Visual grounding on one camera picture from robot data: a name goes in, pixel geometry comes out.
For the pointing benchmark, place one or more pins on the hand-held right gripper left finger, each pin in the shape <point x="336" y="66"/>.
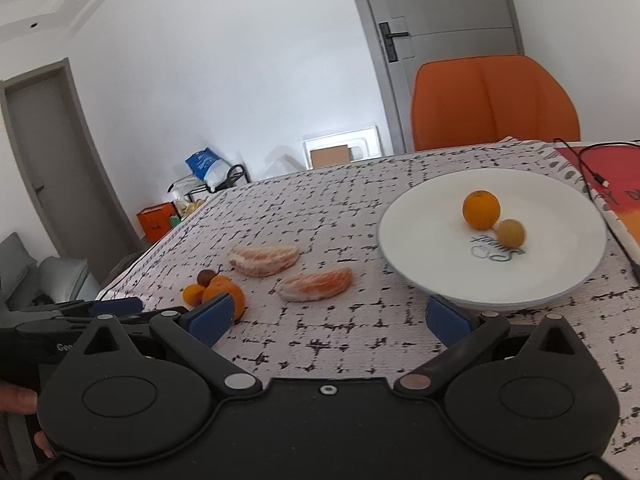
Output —
<point x="210" y="317"/>

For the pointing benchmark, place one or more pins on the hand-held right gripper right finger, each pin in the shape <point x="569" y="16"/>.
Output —
<point x="447" y="322"/>

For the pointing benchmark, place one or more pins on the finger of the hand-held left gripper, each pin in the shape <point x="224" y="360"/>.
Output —
<point x="117" y="306"/>

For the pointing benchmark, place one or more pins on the small orange kumquat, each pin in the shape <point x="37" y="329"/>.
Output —
<point x="192" y="294"/>

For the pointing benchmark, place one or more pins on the orange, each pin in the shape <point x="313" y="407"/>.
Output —
<point x="481" y="210"/>
<point x="225" y="290"/>

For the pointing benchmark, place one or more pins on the small dark red fruit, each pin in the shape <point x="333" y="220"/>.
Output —
<point x="205" y="276"/>

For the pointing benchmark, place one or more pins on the white round plate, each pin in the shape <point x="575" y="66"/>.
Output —
<point x="435" y="250"/>

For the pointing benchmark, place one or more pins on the peeled pomelo segment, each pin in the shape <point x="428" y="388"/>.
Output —
<point x="262" y="260"/>
<point x="315" y="285"/>

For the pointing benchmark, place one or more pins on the small yellow fruit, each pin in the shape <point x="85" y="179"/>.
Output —
<point x="511" y="232"/>

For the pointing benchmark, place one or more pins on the person's left hand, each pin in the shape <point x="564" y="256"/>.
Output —
<point x="17" y="400"/>

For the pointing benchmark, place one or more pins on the grey cushion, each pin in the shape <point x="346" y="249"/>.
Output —
<point x="67" y="277"/>

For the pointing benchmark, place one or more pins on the grey sofa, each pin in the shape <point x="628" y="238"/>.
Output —
<point x="20" y="270"/>

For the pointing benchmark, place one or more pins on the orange box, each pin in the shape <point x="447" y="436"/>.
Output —
<point x="156" y="222"/>

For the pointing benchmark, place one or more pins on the green bag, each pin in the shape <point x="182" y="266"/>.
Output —
<point x="174" y="220"/>

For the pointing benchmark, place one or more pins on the yellow bundle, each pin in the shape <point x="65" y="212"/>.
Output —
<point x="192" y="205"/>

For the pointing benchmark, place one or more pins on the white black-patterned tablecloth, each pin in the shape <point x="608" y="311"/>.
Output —
<point x="350" y="230"/>

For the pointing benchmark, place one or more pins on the black metal trolley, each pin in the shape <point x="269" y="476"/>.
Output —
<point x="235" y="175"/>

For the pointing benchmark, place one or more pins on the blue and white bag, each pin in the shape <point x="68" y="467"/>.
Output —
<point x="205" y="165"/>

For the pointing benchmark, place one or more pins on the grey-framed plain door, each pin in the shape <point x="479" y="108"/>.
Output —
<point x="55" y="160"/>

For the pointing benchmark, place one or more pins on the clear plastic bag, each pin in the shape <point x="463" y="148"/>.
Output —
<point x="282" y="165"/>

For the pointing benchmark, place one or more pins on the white foam packaging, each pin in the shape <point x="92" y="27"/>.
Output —
<point x="367" y="140"/>

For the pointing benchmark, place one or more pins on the brown cardboard sheet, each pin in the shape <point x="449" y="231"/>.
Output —
<point x="330" y="156"/>

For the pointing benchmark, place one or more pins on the orange chair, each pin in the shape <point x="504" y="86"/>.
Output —
<point x="490" y="105"/>

